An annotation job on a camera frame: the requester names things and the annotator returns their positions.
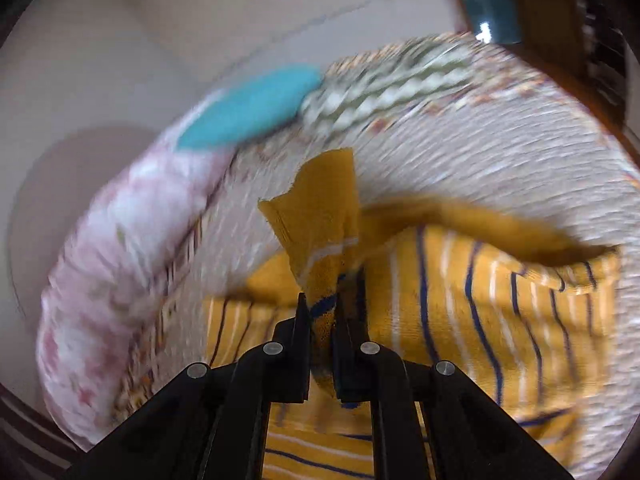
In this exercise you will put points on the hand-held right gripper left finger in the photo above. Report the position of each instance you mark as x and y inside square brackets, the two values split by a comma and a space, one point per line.
[302, 340]

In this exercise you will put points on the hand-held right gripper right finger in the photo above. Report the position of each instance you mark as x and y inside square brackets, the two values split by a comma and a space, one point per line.
[346, 350]

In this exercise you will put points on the yellow striped shirt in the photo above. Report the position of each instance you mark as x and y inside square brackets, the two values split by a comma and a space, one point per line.
[450, 300]

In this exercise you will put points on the pink floral pillow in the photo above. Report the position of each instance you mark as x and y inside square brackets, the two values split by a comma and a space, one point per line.
[125, 270]

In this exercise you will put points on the teal pillow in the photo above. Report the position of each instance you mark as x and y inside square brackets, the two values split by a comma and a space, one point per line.
[250, 108]

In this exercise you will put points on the patterned bed sheet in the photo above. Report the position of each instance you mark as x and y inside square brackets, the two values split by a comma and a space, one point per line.
[500, 160]

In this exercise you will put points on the green zigzag patterned cloth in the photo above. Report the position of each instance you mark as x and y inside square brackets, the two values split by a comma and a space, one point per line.
[385, 85]

